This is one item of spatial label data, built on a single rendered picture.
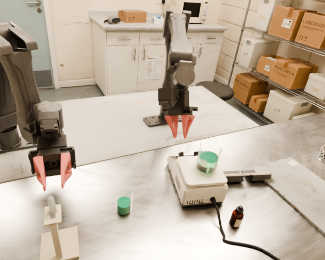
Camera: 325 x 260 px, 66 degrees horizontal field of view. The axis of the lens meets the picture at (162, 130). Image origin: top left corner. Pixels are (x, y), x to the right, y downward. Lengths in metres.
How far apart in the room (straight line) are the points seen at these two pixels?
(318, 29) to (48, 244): 2.68
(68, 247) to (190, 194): 0.32
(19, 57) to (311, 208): 0.89
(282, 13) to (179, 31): 2.22
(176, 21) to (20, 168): 0.70
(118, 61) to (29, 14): 1.09
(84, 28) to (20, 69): 2.84
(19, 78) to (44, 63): 2.84
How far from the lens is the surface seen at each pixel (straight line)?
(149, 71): 3.30
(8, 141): 0.96
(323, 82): 2.84
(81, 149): 0.93
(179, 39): 0.86
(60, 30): 3.48
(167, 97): 0.71
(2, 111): 0.87
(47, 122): 0.62
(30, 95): 0.73
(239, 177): 0.85
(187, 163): 0.75
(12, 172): 0.89
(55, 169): 0.67
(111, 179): 0.80
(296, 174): 1.00
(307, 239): 0.82
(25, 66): 0.72
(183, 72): 0.72
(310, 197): 0.93
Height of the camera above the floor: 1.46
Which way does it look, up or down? 32 degrees down
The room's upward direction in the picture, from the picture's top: 7 degrees clockwise
